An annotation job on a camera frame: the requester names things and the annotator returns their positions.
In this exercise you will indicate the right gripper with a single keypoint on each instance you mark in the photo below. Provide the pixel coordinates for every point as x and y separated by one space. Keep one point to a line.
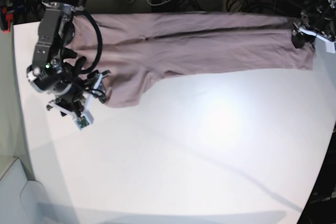
76 93

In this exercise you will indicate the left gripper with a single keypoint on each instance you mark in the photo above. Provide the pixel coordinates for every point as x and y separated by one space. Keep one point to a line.
322 24

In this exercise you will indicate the mauve t-shirt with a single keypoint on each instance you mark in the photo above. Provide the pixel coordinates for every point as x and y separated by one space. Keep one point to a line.
142 49

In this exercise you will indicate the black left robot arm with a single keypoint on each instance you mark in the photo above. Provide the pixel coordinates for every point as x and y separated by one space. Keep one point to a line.
321 6

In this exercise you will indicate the red and black clamp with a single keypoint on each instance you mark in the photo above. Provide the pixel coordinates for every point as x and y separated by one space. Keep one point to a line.
7 15

